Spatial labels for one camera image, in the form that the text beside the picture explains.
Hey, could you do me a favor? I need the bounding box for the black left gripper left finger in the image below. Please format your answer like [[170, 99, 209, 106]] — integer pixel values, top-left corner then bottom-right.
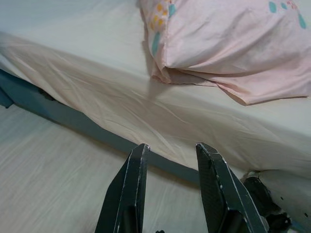
[[94, 143, 150, 233]]

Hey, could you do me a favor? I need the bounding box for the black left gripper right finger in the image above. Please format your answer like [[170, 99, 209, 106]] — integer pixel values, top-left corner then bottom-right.
[[195, 142, 270, 233]]

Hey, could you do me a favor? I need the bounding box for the pink pillow with coloured dots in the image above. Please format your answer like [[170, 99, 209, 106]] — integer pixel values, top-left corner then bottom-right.
[[137, 0, 311, 106]]

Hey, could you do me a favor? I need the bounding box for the bed with beige sheet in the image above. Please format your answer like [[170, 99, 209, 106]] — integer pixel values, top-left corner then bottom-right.
[[0, 0, 311, 219]]

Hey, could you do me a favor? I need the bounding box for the teal bed frame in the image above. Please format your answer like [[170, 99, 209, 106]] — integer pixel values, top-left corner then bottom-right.
[[0, 67, 202, 185]]

